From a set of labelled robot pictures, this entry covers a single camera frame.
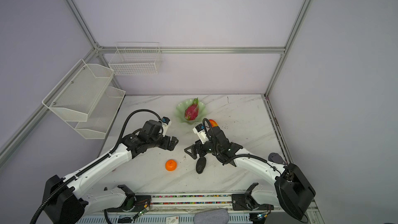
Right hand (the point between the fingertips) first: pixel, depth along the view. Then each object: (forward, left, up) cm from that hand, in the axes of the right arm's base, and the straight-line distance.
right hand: (190, 146), depth 77 cm
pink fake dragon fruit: (+28, +2, -7) cm, 29 cm away
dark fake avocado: (-6, -5, -11) cm, 13 cm away
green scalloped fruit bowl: (+35, +10, -10) cm, 37 cm away
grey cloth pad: (-28, -13, -12) cm, 33 cm away
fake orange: (-6, +11, -11) cm, 17 cm away
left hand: (+3, +12, 0) cm, 12 cm away
